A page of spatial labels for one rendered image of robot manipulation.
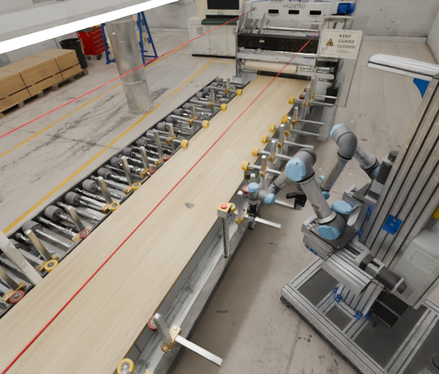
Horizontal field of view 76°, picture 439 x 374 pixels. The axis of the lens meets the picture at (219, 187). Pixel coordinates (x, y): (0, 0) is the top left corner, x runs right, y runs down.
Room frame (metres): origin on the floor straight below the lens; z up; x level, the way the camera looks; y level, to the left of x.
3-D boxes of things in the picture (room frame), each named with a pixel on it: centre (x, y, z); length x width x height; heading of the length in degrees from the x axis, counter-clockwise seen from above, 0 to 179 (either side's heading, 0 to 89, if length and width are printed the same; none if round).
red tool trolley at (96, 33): (9.42, 3.49, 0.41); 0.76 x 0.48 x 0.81; 163
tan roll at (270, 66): (4.25, -1.08, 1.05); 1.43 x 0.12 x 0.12; 61
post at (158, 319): (0.62, 0.34, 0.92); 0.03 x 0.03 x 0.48; 61
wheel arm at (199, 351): (0.61, 0.24, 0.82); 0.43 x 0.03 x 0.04; 61
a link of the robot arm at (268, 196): (1.36, -0.32, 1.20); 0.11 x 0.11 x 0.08; 49
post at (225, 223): (1.26, -0.02, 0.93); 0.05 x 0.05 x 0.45; 61
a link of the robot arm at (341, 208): (1.15, -0.72, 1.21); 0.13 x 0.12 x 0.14; 139
